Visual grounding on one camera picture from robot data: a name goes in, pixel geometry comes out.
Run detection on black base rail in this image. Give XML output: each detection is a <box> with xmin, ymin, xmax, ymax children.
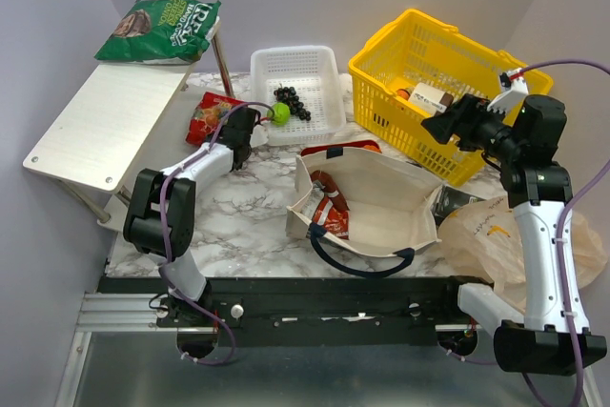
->
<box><xmin>97</xmin><ymin>275</ymin><xmax>497</xmax><ymax>348</ymax></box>

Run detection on small orange capped item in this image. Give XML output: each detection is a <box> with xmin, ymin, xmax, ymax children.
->
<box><xmin>396</xmin><ymin>89</ymin><xmax>411</xmax><ymax>100</ymax></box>

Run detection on beige canvas tote bag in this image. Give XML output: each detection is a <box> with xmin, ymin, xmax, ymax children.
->
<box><xmin>286</xmin><ymin>146</ymin><xmax>442</xmax><ymax>278</ymax></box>

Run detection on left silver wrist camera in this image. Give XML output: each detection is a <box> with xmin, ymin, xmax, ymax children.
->
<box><xmin>250</xmin><ymin>125</ymin><xmax>269</xmax><ymax>149</ymax></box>

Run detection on peach plastic grocery bag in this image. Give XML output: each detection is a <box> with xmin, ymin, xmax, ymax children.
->
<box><xmin>437</xmin><ymin>196</ymin><xmax>608</xmax><ymax>313</ymax></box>

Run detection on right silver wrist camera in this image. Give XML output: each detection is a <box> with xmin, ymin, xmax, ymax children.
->
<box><xmin>487</xmin><ymin>69</ymin><xmax>529</xmax><ymax>115</ymax></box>

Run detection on dark toy grape bunch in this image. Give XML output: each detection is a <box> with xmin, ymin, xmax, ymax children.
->
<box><xmin>274</xmin><ymin>87</ymin><xmax>312</xmax><ymax>121</ymax></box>

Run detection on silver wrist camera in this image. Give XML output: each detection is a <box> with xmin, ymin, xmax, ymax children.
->
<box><xmin>487</xmin><ymin>69</ymin><xmax>529</xmax><ymax>115</ymax></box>
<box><xmin>250</xmin><ymin>125</ymin><xmax>269</xmax><ymax>149</ymax></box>

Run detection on black green razor box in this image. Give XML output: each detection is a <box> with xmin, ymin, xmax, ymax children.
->
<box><xmin>432</xmin><ymin>185</ymin><xmax>483</xmax><ymax>227</ymax></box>

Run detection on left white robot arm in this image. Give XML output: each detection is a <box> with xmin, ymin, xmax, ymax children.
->
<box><xmin>123</xmin><ymin>103</ymin><xmax>260</xmax><ymax>326</ymax></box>

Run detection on red lacquer tray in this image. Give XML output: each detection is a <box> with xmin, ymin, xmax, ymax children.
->
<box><xmin>299</xmin><ymin>140</ymin><xmax>381</xmax><ymax>157</ymax></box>

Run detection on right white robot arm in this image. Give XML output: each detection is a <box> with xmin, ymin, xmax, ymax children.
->
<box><xmin>421</xmin><ymin>94</ymin><xmax>607</xmax><ymax>376</ymax></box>

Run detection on red orange snack packet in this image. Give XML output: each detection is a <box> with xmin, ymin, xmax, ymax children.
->
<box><xmin>185</xmin><ymin>92</ymin><xmax>241</xmax><ymax>147</ymax></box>

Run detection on white perforated plastic basket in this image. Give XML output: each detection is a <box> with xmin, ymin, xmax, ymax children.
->
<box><xmin>250</xmin><ymin>45</ymin><xmax>346</xmax><ymax>146</ymax></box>

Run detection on white wooden shelf stand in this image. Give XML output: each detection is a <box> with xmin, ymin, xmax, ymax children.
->
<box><xmin>22</xmin><ymin>15</ymin><xmax>239</xmax><ymax>236</ymax></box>

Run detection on green toy apple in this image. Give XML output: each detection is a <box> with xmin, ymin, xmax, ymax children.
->
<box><xmin>267</xmin><ymin>102</ymin><xmax>292</xmax><ymax>126</ymax></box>

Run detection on yellow shopping basket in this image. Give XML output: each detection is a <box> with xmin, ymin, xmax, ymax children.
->
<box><xmin>347</xmin><ymin>8</ymin><xmax>555</xmax><ymax>188</ymax></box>

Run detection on green snack packet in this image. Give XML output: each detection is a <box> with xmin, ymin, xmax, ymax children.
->
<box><xmin>95</xmin><ymin>0</ymin><xmax>221</xmax><ymax>65</ymax></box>

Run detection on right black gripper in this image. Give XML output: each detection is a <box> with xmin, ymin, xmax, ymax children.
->
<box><xmin>422</xmin><ymin>92</ymin><xmax>524</xmax><ymax>163</ymax></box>

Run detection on aluminium rail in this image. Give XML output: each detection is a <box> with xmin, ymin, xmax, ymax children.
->
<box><xmin>76</xmin><ymin>294</ymin><xmax>157</xmax><ymax>333</ymax></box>

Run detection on white brown bottle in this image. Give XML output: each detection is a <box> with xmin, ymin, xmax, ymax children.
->
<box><xmin>408</xmin><ymin>83</ymin><xmax>454</xmax><ymax>116</ymax></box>

